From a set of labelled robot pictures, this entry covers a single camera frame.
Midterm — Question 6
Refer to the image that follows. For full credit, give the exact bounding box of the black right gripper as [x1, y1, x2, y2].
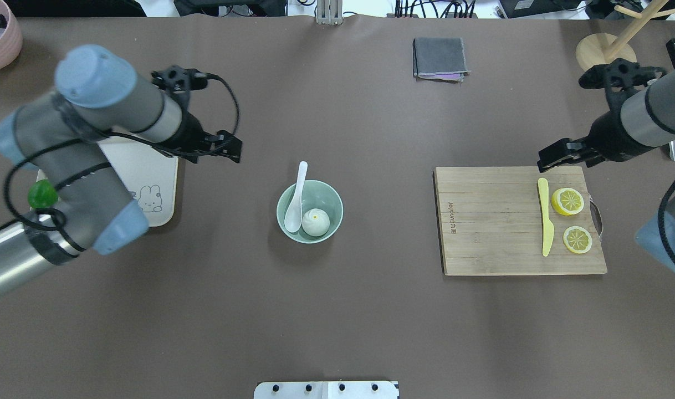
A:
[537, 60, 666, 173]

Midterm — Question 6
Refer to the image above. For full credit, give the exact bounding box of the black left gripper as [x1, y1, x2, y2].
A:
[151, 65, 242, 163]

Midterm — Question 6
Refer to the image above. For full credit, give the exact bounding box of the white spoon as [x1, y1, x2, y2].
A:
[284, 161, 309, 233]

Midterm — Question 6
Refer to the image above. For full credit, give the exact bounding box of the white steamed bun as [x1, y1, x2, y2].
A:
[301, 208, 331, 237]

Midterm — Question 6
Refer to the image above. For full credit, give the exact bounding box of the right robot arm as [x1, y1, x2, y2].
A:
[537, 58, 675, 273]

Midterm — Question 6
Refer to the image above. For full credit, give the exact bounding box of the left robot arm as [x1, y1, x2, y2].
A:
[0, 44, 242, 297]

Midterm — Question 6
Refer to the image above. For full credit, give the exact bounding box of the light green bowl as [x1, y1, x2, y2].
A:
[276, 180, 344, 243]

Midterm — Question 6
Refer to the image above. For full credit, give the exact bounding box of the white rabbit tray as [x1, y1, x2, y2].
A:
[36, 136, 179, 227]

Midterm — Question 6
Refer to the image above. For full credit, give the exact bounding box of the wooden stand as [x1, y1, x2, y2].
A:
[575, 1, 675, 71]

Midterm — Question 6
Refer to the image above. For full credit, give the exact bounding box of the bamboo cutting board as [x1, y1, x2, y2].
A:
[434, 166, 607, 276]

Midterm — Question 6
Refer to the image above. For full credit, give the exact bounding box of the green lime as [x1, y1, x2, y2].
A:
[27, 179, 59, 209]

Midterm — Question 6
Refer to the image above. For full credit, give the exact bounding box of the grey folded cloth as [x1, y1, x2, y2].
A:
[412, 37, 471, 83]

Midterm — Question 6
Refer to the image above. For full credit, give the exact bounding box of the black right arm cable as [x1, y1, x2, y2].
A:
[657, 162, 675, 282]

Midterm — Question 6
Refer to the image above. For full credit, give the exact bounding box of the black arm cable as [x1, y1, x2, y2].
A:
[3, 75, 242, 253]
[657, 162, 675, 282]

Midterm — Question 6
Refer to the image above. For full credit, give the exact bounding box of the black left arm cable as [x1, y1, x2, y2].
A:
[3, 75, 242, 253]

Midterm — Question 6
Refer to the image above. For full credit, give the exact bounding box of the aluminium frame post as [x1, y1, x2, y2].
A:
[315, 0, 343, 25]

